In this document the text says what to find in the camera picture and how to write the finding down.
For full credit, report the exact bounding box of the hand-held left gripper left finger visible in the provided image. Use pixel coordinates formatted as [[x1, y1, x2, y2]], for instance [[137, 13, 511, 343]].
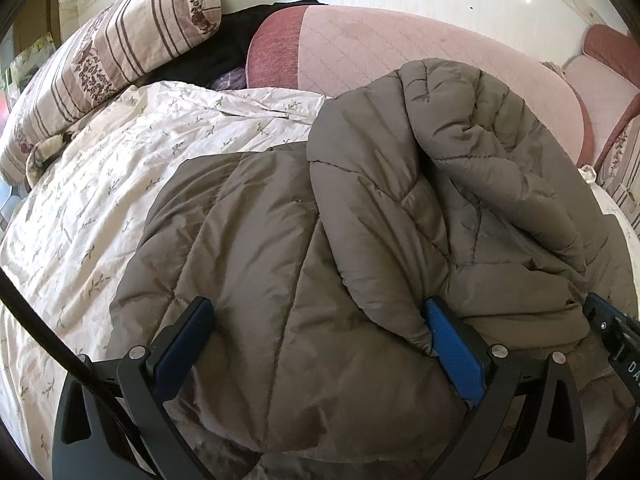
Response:
[[52, 296, 216, 480]]

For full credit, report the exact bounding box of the striped floral backrest cushion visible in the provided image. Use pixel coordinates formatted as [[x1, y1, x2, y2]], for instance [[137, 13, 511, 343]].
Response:
[[595, 115, 640, 233]]

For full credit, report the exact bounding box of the pink backrest cushion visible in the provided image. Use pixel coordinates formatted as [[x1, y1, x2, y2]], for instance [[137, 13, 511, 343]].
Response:
[[562, 24, 640, 171]]

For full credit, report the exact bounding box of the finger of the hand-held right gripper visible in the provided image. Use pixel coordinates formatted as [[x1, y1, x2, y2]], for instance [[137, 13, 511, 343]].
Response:
[[584, 292, 640, 347]]

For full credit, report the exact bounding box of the floral packet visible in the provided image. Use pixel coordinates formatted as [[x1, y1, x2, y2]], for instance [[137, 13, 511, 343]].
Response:
[[7, 32, 57, 92]]

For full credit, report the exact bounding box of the purple cloth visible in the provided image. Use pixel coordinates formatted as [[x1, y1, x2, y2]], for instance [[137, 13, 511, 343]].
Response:
[[207, 70, 249, 92]]

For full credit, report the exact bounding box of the black cable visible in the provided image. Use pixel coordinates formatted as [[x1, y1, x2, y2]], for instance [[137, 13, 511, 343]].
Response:
[[0, 270, 153, 480]]

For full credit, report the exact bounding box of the small floral cloth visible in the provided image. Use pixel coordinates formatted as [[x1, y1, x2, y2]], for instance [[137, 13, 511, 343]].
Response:
[[25, 130, 75, 187]]

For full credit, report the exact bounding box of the black cloth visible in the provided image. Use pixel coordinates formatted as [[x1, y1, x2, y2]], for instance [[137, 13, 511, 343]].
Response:
[[135, 0, 328, 87]]

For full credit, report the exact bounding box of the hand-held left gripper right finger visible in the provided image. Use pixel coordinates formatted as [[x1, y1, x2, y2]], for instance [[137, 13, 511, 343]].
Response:
[[420, 296, 587, 480]]

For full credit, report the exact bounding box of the white leaf-print bed sheet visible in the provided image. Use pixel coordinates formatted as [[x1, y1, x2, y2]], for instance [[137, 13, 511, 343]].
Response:
[[0, 81, 640, 463]]

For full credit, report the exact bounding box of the grey-brown quilted jacket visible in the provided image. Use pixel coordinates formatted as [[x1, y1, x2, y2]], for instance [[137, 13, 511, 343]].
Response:
[[105, 58, 640, 480]]

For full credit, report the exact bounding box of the pink bolster cushion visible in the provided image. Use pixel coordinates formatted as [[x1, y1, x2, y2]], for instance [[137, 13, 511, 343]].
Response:
[[245, 4, 596, 168]]

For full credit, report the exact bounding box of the striped floral pillow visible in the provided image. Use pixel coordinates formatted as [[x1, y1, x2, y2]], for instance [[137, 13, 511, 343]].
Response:
[[0, 0, 223, 183]]

